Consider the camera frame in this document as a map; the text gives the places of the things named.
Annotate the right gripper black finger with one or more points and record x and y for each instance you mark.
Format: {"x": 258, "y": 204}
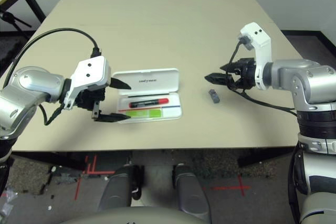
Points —
{"x": 218, "y": 79}
{"x": 229, "y": 67}

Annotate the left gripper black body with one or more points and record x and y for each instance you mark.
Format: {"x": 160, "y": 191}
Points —
{"x": 89, "y": 98}

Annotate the grey right robot leg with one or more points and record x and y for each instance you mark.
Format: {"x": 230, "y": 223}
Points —
{"x": 191, "y": 195}

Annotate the grey robot torso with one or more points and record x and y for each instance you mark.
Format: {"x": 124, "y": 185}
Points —
{"x": 131, "y": 216}

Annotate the grey left robot leg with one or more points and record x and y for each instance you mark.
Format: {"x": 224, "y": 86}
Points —
{"x": 115, "y": 190}

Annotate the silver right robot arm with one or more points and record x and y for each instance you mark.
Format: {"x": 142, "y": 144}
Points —
{"x": 302, "y": 74}

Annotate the clear plastic bag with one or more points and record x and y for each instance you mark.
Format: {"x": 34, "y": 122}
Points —
{"x": 8, "y": 195}

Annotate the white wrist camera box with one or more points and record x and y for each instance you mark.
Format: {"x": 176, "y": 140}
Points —
{"x": 260, "y": 43}
{"x": 89, "y": 74}

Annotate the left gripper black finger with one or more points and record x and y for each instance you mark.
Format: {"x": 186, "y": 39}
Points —
{"x": 113, "y": 117}
{"x": 118, "y": 83}

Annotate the red and black marker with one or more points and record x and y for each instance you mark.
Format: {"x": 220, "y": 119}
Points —
{"x": 149, "y": 102}

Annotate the green eraser pad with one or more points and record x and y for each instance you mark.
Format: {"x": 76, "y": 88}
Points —
{"x": 143, "y": 113}

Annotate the white plastic pencil case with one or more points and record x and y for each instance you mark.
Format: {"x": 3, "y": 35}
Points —
{"x": 147, "y": 77}

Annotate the grey robot leg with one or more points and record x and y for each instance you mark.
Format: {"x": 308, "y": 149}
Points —
{"x": 191, "y": 195}
{"x": 115, "y": 190}

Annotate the grey brown carpet piece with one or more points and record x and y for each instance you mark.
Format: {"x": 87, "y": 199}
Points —
{"x": 26, "y": 174}

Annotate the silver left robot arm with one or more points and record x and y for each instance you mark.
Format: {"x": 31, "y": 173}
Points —
{"x": 34, "y": 82}

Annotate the black tripod stand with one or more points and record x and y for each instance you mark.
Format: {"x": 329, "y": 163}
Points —
{"x": 10, "y": 18}

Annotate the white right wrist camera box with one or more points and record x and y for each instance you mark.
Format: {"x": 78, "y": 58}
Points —
{"x": 260, "y": 43}

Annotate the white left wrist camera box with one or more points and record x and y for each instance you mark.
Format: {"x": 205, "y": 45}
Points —
{"x": 89, "y": 74}

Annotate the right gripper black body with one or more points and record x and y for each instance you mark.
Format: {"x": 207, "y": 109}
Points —
{"x": 245, "y": 74}

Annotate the dark speckled floor mat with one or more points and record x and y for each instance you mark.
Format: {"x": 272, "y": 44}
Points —
{"x": 223, "y": 163}

